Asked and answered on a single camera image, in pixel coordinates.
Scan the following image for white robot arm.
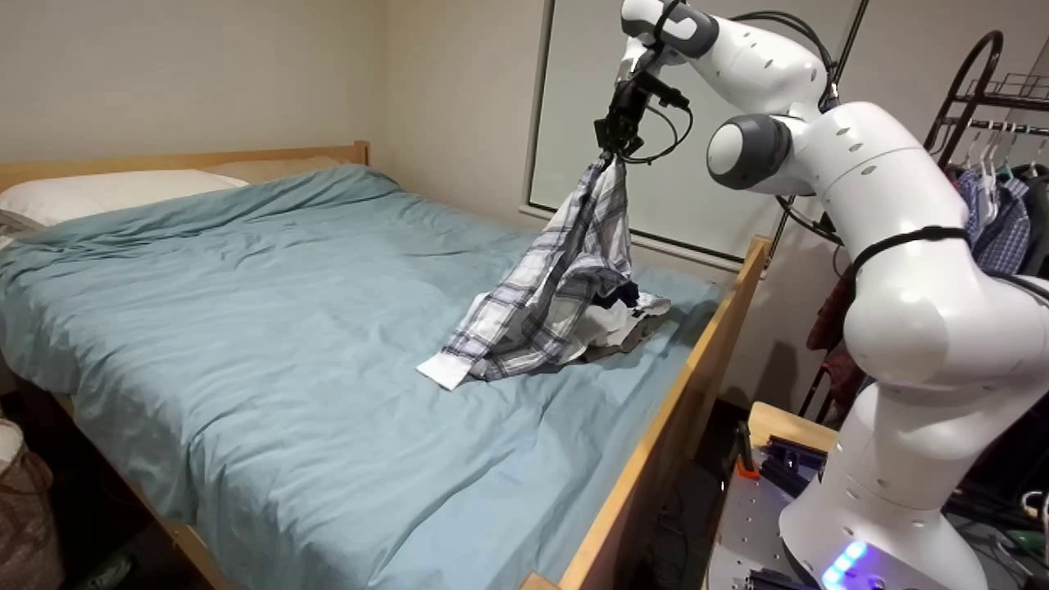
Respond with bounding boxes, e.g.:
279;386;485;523
618;0;1049;590

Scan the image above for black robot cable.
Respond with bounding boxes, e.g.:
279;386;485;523
625;93;698;168

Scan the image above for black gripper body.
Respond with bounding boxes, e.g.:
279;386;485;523
594;73;692;160

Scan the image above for wooden cart with tools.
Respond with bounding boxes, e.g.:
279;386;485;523
703;398;865;590

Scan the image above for blue bed sheet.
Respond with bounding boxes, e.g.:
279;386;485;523
0;160;726;590

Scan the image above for black metal clothes rack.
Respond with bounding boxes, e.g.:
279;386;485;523
926;28;1049;168

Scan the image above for hanging clothes in closet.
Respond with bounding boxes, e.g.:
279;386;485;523
952;165;1049;279

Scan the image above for checked plaid shirt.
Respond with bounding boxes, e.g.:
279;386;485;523
421;155;669;390

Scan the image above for white pillow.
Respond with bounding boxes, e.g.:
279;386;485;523
0;172;236;231

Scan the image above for wooden bed frame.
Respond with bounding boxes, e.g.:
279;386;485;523
0;138;781;590

